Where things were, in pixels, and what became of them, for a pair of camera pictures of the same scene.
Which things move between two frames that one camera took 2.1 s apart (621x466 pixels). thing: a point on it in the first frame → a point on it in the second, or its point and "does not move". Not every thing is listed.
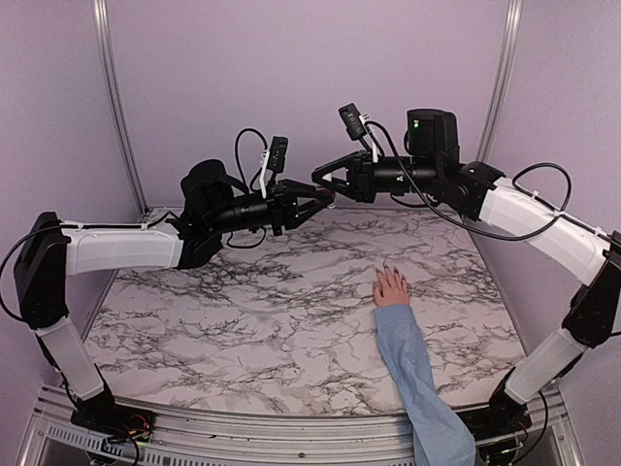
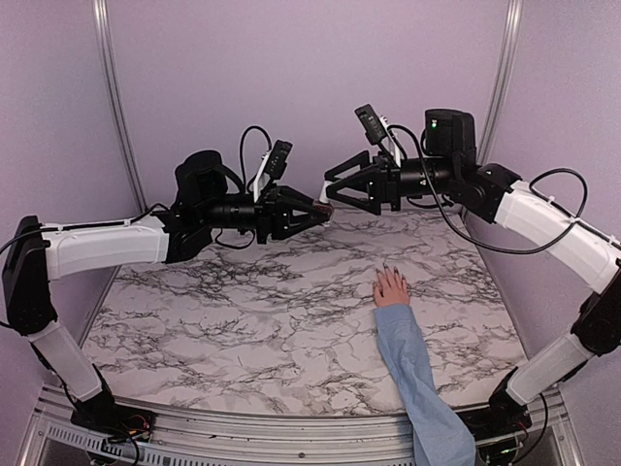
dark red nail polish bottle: (325, 194) → (323, 211)
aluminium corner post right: (506, 55) does not move
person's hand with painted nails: (392, 291) does not move
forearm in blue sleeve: (441, 438) does not move
